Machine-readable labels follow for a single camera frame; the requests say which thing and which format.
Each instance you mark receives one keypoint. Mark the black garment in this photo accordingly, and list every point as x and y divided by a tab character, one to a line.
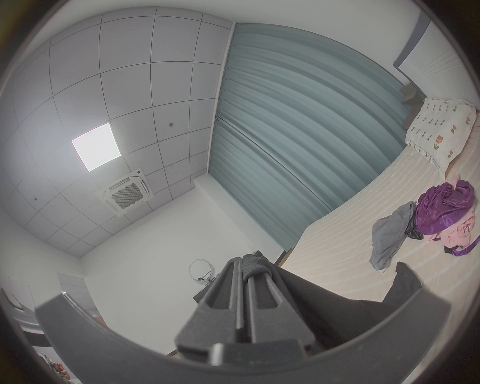
414	232

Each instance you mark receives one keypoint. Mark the white printed pillow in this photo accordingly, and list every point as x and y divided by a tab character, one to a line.
438	127

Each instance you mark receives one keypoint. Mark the black T-shirt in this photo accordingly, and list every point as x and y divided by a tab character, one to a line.
337	311

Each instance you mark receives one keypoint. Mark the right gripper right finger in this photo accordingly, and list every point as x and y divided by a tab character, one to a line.
294	332

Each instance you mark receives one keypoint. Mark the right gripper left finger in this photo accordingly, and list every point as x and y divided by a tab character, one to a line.
195	333

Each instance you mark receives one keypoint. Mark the square ceiling light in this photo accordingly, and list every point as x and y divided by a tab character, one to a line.
95	146

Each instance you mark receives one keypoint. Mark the grey garment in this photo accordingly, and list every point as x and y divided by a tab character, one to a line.
390	232

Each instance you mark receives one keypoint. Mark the grey bedside table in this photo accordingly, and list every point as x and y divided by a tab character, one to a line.
410	93

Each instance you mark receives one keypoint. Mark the pink garment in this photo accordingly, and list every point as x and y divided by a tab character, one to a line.
457	232

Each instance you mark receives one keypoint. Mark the blue-green curtain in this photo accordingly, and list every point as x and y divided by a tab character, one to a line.
300	93
255	187

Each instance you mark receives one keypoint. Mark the bed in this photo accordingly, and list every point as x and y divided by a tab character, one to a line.
356	243

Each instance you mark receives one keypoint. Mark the ceiling air conditioner vent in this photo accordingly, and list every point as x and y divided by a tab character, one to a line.
125	193

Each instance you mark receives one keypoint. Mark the black dressing table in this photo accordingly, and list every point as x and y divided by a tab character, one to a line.
198	296

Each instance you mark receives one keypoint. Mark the purple garment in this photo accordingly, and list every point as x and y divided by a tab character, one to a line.
442	210

